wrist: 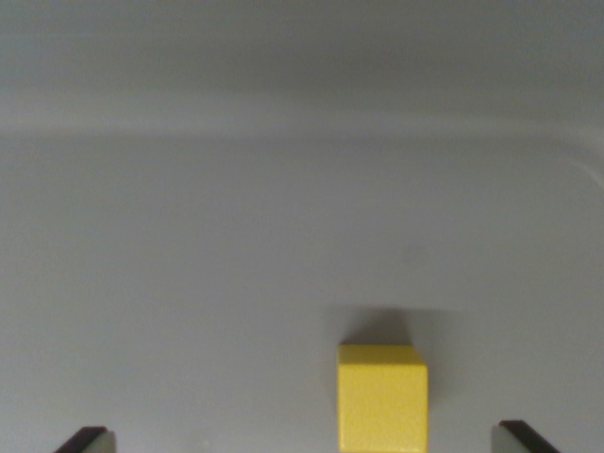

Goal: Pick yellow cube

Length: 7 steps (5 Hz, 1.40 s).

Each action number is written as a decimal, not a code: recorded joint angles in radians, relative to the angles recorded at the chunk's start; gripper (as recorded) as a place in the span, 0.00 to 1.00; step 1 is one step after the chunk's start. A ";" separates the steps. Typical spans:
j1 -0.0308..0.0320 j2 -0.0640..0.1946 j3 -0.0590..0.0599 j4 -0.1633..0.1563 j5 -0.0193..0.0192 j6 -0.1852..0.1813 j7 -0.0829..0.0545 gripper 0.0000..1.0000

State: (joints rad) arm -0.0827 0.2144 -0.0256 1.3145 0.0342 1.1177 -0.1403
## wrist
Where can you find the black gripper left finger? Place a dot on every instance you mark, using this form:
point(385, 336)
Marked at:
point(89, 441)

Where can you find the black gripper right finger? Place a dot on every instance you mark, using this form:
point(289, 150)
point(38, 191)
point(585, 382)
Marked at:
point(516, 440)

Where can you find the yellow cube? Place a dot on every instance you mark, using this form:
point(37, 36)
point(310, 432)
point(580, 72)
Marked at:
point(382, 401)

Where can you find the grey plastic bin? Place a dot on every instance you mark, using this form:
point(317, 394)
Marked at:
point(236, 189)

